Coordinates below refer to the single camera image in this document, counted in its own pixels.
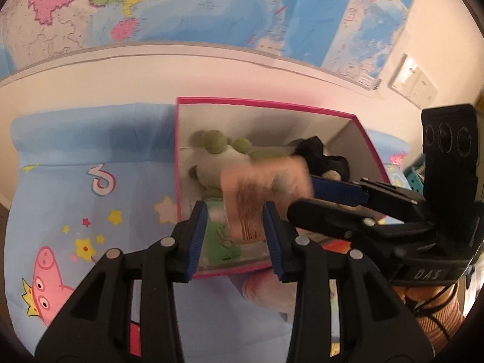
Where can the teal plastic basket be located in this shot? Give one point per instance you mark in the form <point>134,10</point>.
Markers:
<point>414,176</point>

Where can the pastel tissue pack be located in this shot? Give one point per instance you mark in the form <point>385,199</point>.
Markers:
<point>221,242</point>

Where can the person's right hand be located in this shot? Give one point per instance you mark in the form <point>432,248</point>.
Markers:
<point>416,295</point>

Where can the pink brown soft packet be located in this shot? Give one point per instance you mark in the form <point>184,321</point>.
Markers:
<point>257,193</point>

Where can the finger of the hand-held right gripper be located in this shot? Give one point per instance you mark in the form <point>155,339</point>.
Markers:
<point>340,191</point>
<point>325,215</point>

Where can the pink cardboard box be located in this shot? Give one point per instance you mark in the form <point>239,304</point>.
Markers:
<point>264,121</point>

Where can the person's right forearm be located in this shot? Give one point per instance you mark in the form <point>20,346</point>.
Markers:
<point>438,325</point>

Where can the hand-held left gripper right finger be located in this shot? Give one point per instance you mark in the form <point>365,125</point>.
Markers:
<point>273,242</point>

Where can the colourful wall map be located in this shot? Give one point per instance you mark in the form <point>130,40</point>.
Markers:
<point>170,3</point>

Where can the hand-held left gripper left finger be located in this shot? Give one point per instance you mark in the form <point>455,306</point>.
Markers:
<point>196,242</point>

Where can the white wall switch panel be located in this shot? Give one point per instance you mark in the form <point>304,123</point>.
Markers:
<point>414,81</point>

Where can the blue wall map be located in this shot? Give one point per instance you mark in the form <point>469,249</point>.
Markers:
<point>374,26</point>

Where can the blue printed bedsheet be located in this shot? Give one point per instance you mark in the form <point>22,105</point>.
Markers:
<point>94,211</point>

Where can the green plush toy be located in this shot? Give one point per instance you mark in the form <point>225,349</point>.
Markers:
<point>211,143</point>

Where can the black scrunchie with beads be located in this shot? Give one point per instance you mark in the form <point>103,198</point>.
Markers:
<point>317,155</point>

